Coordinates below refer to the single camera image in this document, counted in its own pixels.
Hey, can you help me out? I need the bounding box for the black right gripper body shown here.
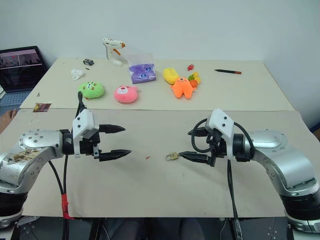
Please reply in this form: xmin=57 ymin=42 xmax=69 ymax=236
xmin=205 ymin=129 xmax=228 ymax=168

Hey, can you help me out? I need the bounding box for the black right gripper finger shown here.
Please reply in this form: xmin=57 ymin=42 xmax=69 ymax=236
xmin=178 ymin=150 xmax=210 ymax=165
xmin=187 ymin=127 xmax=209 ymax=138

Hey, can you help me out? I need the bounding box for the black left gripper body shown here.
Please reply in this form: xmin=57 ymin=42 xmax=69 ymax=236
xmin=79 ymin=129 xmax=102 ymax=161

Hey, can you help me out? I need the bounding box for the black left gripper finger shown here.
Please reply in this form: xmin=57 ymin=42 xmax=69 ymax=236
xmin=98 ymin=123 xmax=126 ymax=135
xmin=98 ymin=149 xmax=133 ymax=162

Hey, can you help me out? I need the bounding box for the small brass padlock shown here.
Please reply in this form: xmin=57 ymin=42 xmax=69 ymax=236
xmin=164 ymin=152 xmax=180 ymax=162

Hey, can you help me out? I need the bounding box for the pink plush toy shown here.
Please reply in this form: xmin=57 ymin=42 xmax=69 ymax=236
xmin=113 ymin=84 xmax=143 ymax=104

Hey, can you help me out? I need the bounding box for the green plush toy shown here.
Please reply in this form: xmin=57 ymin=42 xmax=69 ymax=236
xmin=78 ymin=80 xmax=106 ymax=100

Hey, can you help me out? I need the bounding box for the orange one-eyed plush toy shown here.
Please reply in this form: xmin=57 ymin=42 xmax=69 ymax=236
xmin=169 ymin=76 xmax=199 ymax=100

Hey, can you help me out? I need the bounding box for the brown printed card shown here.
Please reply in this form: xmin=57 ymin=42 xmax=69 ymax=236
xmin=32 ymin=102 xmax=53 ymax=113

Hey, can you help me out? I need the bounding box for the crumpled white tissue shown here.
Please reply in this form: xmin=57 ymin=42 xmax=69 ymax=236
xmin=70 ymin=68 xmax=86 ymax=81

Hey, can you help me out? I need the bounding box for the yellow plush toy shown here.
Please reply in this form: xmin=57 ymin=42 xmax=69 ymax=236
xmin=162 ymin=67 xmax=180 ymax=85

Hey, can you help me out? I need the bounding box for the purple plush in plastic bag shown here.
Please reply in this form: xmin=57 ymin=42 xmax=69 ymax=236
xmin=127 ymin=52 xmax=157 ymax=85

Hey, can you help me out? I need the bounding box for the black and red pen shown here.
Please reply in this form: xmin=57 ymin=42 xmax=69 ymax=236
xmin=214 ymin=68 xmax=243 ymax=75

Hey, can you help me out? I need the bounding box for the white hot glue gun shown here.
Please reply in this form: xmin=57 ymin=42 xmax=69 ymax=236
xmin=101 ymin=37 xmax=126 ymax=67

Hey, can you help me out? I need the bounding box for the bystander bare skin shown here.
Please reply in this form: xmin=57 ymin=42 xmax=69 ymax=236
xmin=0 ymin=108 xmax=18 ymax=134

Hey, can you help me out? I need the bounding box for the open laptop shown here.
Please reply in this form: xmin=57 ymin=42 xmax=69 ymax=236
xmin=0 ymin=45 xmax=50 ymax=109

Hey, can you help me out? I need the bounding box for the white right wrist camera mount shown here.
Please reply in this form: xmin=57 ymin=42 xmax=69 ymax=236
xmin=207 ymin=108 xmax=236 ymax=160

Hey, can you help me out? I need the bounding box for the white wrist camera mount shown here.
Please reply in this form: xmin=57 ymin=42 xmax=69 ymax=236
xmin=207 ymin=108 xmax=236 ymax=160
xmin=72 ymin=108 xmax=101 ymax=156

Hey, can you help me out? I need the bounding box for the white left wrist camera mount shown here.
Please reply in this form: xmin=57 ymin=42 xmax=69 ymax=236
xmin=72 ymin=108 xmax=101 ymax=156

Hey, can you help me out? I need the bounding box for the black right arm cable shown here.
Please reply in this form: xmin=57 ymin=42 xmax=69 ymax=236
xmin=190 ymin=118 xmax=252 ymax=240

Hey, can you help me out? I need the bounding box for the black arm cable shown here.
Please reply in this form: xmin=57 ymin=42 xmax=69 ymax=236
xmin=48 ymin=90 xmax=85 ymax=240
xmin=190 ymin=118 xmax=252 ymax=240

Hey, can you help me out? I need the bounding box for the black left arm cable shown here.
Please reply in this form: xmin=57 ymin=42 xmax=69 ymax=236
xmin=48 ymin=90 xmax=85 ymax=240

